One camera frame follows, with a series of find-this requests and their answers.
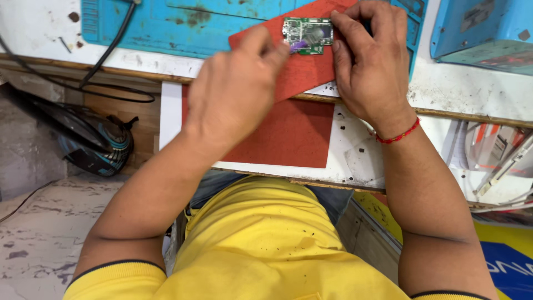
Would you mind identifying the green circuit board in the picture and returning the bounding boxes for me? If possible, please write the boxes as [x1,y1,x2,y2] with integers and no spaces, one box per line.
[282,17,335,56]

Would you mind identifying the person's right hand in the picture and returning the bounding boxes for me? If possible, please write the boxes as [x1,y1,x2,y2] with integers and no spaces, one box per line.
[330,0,418,135]

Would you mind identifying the black and blue helmet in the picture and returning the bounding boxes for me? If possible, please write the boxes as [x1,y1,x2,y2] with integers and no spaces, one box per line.
[16,88,140,178]

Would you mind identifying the heap of packets and cables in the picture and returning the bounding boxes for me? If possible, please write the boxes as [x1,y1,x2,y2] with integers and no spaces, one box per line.
[441,120,533,214]

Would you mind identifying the blue jeans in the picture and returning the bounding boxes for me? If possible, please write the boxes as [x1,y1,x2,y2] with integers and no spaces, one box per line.
[189,169,355,226]

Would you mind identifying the yellow polo shirt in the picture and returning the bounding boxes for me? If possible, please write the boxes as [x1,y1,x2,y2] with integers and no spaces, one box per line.
[62,175,500,300]

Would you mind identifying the black cable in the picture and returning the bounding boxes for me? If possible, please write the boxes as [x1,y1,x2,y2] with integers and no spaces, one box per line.
[0,0,156,104]

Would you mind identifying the yellow and blue bag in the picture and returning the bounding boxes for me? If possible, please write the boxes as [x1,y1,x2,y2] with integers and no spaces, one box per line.
[354,192,533,300]

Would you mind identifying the blue machine housing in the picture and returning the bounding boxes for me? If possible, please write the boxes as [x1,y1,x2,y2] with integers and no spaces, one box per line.
[430,0,533,77]

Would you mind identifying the square red rubber mat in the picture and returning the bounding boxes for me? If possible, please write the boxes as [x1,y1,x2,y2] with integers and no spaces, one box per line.
[182,85,335,169]

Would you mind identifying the blue silicone repair mat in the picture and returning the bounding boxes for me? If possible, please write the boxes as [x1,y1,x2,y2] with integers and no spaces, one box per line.
[80,0,429,81]

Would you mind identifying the red thread bracelet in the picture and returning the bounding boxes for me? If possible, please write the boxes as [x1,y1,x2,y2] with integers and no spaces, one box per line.
[368,117,421,145]

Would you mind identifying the person's left hand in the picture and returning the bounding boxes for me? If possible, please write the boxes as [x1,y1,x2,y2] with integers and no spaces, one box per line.
[185,26,291,156]

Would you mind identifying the white pull-out board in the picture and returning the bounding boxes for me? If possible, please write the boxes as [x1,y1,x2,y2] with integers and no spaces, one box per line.
[159,81,388,195]

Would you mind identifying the long red rubber mat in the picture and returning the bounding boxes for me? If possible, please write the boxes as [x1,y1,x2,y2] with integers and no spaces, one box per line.
[228,0,359,103]

